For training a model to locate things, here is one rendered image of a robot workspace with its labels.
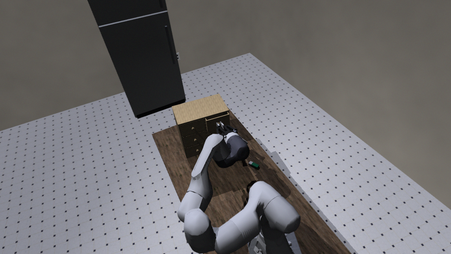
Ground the green and white eraser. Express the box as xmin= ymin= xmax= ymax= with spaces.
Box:
xmin=249 ymin=161 xmax=259 ymax=168

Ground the brown wooden drawer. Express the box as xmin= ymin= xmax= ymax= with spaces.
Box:
xmin=182 ymin=131 xmax=207 ymax=147
xmin=207 ymin=130 xmax=217 ymax=137
xmin=185 ymin=142 xmax=205 ymax=157
xmin=179 ymin=118 xmax=205 ymax=136
xmin=205 ymin=111 xmax=230 ymax=132

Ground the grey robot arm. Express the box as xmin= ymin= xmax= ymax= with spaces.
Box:
xmin=177 ymin=132 xmax=300 ymax=254

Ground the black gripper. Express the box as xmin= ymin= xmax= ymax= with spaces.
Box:
xmin=216 ymin=122 xmax=238 ymax=138

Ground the small dark brown chest of drawers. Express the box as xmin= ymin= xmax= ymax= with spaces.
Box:
xmin=172 ymin=94 xmax=229 ymax=158

